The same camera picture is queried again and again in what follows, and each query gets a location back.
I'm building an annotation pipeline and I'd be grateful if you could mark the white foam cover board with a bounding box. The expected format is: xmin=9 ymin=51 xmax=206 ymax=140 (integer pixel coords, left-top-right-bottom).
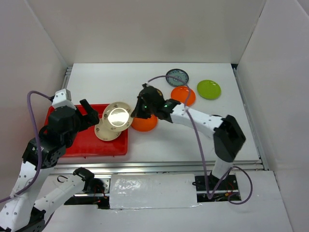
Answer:
xmin=109 ymin=174 xmax=197 ymax=209

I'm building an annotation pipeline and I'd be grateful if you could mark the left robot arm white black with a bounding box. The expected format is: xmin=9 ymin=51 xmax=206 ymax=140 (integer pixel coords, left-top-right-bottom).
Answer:
xmin=0 ymin=100 xmax=99 ymax=232

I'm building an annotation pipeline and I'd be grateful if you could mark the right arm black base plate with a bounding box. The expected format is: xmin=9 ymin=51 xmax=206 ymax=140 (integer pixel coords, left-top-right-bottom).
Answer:
xmin=192 ymin=173 xmax=239 ymax=194

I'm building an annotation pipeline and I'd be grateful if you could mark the orange plate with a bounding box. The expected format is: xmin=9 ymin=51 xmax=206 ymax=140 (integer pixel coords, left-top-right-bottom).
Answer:
xmin=131 ymin=115 xmax=158 ymax=132
xmin=170 ymin=86 xmax=196 ymax=106

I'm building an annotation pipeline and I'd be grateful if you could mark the green plate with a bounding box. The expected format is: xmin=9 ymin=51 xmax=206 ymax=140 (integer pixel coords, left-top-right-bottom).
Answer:
xmin=197 ymin=80 xmax=222 ymax=100

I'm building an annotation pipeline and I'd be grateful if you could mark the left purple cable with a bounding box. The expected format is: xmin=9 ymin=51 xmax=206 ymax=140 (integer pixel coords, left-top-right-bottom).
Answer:
xmin=0 ymin=90 xmax=55 ymax=228

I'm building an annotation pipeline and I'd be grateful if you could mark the cream plate with red marks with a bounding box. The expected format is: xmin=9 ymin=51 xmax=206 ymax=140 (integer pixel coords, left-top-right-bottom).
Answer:
xmin=94 ymin=121 xmax=122 ymax=141

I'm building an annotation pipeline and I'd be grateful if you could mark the yellow patterned plate dark rim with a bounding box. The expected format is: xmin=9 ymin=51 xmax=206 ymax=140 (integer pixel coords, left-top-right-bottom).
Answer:
xmin=156 ymin=89 xmax=163 ymax=98

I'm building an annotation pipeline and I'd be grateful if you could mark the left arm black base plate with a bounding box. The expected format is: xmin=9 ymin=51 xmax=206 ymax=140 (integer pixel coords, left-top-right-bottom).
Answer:
xmin=83 ymin=178 xmax=108 ymax=196

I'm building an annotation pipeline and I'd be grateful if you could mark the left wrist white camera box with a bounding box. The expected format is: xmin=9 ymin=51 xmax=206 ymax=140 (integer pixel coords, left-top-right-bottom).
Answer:
xmin=52 ymin=88 xmax=74 ymax=109

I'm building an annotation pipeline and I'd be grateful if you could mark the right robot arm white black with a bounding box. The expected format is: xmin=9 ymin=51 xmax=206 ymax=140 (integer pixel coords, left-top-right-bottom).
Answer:
xmin=131 ymin=85 xmax=246 ymax=189

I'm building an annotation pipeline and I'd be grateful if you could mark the blue patterned plate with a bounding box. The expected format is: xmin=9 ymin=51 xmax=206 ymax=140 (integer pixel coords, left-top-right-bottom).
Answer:
xmin=166 ymin=69 xmax=189 ymax=87

